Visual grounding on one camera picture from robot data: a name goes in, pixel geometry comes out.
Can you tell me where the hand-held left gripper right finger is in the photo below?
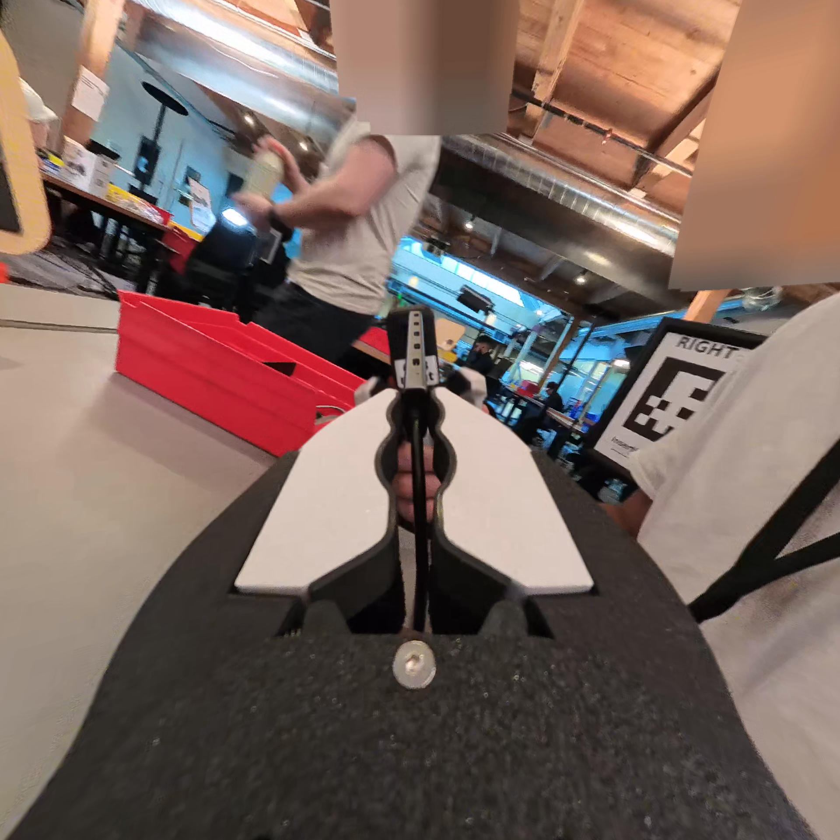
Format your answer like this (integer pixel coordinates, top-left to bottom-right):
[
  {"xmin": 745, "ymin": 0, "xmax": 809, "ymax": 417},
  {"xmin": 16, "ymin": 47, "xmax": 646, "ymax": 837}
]
[{"xmin": 430, "ymin": 387, "xmax": 595, "ymax": 596}]

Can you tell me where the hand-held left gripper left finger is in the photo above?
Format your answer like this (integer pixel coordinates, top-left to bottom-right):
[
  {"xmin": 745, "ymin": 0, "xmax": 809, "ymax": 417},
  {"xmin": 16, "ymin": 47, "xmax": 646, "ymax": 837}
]
[{"xmin": 235, "ymin": 388, "xmax": 411, "ymax": 595}]

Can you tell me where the red storage bin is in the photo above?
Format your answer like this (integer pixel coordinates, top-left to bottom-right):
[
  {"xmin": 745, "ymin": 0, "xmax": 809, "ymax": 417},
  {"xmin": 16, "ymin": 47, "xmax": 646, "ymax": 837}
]
[{"xmin": 115, "ymin": 290, "xmax": 366, "ymax": 458}]

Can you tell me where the person's right forearm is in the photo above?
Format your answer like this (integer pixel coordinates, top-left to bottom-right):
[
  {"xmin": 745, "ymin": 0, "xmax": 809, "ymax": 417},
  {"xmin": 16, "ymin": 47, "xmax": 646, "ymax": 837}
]
[{"xmin": 600, "ymin": 489, "xmax": 652, "ymax": 540}]

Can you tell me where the grey desk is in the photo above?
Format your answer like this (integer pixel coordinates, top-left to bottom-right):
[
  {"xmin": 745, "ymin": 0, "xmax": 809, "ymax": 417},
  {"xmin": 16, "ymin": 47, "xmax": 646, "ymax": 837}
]
[{"xmin": 0, "ymin": 282, "xmax": 296, "ymax": 834}]

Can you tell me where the person's right hand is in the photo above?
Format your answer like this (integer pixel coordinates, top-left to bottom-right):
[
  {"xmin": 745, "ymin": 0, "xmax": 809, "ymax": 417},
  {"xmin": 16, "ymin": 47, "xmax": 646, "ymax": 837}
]
[{"xmin": 392, "ymin": 443, "xmax": 439, "ymax": 534}]

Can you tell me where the black white marker sign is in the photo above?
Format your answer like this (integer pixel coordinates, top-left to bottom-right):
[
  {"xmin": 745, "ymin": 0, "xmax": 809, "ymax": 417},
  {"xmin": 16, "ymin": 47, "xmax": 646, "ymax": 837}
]
[{"xmin": 583, "ymin": 317, "xmax": 769, "ymax": 476}]

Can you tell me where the pale bottle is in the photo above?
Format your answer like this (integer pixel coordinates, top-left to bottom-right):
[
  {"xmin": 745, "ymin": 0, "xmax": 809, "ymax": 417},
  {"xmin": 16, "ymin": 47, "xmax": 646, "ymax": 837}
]
[{"xmin": 239, "ymin": 147, "xmax": 284, "ymax": 198}]

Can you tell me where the person's white shirt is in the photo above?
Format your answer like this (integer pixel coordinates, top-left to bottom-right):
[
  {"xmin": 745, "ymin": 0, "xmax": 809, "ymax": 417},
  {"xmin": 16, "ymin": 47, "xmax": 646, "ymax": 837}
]
[{"xmin": 629, "ymin": 292, "xmax": 840, "ymax": 840}]

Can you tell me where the book stand with black board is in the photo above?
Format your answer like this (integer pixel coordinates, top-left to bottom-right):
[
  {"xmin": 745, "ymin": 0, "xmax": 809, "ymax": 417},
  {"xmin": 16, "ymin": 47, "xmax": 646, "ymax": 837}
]
[{"xmin": 0, "ymin": 29, "xmax": 53, "ymax": 257}]

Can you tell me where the silver ventilation duct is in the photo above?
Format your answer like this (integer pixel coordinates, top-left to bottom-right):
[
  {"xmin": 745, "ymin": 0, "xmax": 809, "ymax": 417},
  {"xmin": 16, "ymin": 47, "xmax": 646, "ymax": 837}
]
[{"xmin": 436, "ymin": 134, "xmax": 683, "ymax": 257}]

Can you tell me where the black chest strap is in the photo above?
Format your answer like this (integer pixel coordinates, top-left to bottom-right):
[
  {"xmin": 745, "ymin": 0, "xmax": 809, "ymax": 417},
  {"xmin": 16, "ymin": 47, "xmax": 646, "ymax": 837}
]
[{"xmin": 689, "ymin": 440, "xmax": 840, "ymax": 624}]

